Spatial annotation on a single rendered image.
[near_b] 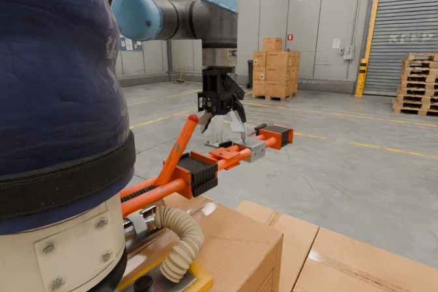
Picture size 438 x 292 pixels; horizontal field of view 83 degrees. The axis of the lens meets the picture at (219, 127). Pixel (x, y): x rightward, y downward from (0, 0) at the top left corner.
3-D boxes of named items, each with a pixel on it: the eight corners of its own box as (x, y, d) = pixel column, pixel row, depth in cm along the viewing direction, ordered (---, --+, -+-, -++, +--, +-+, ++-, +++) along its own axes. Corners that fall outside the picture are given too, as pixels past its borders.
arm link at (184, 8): (139, -1, 59) (186, -5, 55) (163, 4, 69) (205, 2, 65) (143, 41, 62) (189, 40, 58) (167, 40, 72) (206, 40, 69)
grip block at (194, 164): (191, 201, 48) (190, 173, 46) (161, 184, 54) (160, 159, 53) (220, 186, 54) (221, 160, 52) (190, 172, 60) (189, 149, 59)
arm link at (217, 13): (206, -1, 65) (243, -4, 62) (206, 49, 69) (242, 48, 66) (191, -9, 57) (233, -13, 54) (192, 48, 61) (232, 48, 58)
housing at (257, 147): (251, 163, 65) (252, 147, 64) (231, 157, 69) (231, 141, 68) (266, 156, 70) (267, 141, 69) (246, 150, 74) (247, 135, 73)
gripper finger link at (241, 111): (234, 128, 67) (219, 100, 68) (238, 126, 69) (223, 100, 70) (247, 120, 64) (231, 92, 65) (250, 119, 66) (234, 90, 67)
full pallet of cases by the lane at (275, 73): (283, 101, 700) (289, 35, 649) (251, 98, 753) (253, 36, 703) (296, 95, 797) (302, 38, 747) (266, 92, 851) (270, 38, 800)
